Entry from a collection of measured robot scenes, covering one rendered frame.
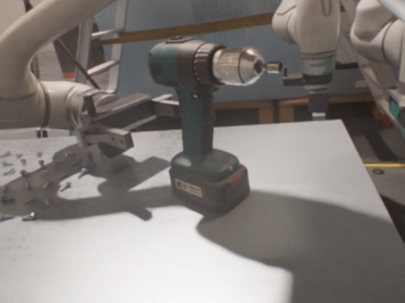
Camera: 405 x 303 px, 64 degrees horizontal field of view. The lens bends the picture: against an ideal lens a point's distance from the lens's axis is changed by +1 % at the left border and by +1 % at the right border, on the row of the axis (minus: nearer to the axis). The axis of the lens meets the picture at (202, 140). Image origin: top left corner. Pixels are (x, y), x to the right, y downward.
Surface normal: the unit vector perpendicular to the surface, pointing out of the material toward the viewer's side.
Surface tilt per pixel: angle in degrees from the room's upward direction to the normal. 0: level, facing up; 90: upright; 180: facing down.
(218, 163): 11
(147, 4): 90
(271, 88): 90
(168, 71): 91
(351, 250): 0
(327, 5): 81
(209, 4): 90
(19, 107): 119
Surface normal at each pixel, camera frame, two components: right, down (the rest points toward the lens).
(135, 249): -0.15, -0.91
